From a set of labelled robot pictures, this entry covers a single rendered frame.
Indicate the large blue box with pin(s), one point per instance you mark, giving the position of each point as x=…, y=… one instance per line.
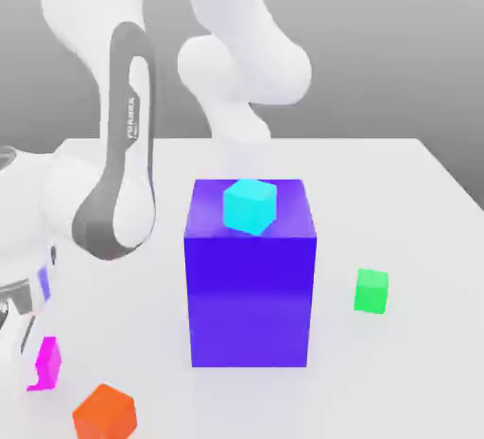
x=249, y=302

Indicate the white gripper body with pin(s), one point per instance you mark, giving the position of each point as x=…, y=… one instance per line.
x=15, y=348

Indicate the small cyan cube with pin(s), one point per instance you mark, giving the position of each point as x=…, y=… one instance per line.
x=247, y=206

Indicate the small magenta cube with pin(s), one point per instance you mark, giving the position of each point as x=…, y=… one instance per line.
x=49, y=365

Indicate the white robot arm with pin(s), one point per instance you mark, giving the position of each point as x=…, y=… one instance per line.
x=128, y=196

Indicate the small orange cube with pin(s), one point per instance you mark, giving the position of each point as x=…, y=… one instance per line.
x=105, y=414

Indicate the small green cube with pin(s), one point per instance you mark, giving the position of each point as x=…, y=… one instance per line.
x=371, y=291

